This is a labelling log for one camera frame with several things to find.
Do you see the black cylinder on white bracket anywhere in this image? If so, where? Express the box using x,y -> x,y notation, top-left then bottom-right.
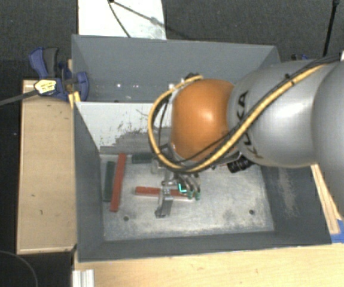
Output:
226,155 -> 252,174

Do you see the dark green flat block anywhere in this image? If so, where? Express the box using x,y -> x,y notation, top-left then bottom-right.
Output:
102,160 -> 116,203
130,152 -> 155,165

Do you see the red-brown flat block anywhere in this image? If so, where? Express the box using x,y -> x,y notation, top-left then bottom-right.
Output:
109,152 -> 128,213
134,185 -> 188,199

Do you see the pale wood board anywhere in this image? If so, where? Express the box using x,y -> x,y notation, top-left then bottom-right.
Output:
16,79 -> 78,255

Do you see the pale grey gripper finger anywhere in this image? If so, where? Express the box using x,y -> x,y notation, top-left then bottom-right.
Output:
154,188 -> 167,219
164,188 -> 175,215

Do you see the grey metal bin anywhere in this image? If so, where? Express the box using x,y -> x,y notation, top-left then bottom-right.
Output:
71,33 -> 333,263

